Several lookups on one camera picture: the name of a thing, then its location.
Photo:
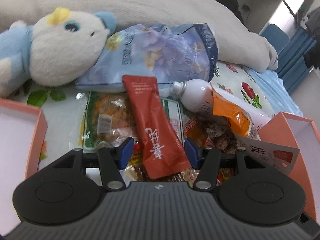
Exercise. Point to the brown strips snack pack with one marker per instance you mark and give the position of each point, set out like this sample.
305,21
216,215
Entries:
136,171

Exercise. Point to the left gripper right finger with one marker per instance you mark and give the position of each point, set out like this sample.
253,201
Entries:
206,160

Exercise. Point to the blue curtain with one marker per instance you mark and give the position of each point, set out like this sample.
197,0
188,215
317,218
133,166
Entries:
291,66

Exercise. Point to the white red shrimp snack bag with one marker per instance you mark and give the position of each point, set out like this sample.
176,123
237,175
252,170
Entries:
280,157

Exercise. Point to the white bottle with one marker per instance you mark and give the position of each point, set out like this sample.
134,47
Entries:
197,96

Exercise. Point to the lavender nut snack bag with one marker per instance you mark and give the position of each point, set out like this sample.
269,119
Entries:
168,53

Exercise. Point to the green label snack pack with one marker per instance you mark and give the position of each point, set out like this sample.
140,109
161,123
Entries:
108,121

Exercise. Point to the red clear tofu snack pack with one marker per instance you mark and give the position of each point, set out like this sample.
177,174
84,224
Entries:
211,133

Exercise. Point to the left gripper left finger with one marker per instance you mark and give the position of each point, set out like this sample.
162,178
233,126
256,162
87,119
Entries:
111,161

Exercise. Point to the hanging dark clothes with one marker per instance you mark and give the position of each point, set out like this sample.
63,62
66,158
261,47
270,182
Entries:
310,23

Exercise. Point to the grey duvet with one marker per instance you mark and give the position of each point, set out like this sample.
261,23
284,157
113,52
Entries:
235,43

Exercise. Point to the orange snack packet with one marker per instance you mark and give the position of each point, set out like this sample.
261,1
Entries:
237,118

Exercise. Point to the red sachet packet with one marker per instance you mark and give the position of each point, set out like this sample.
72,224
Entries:
161,145

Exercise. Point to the pink box lid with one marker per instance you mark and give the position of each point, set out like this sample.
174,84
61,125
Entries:
23,128

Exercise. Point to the grey wardrobe cabinet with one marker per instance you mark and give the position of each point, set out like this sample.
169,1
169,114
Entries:
285,14

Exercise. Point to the blue chair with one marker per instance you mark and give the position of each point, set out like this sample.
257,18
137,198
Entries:
276,37

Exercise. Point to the white blue plush toy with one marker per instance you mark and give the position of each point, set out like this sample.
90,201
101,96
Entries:
56,50

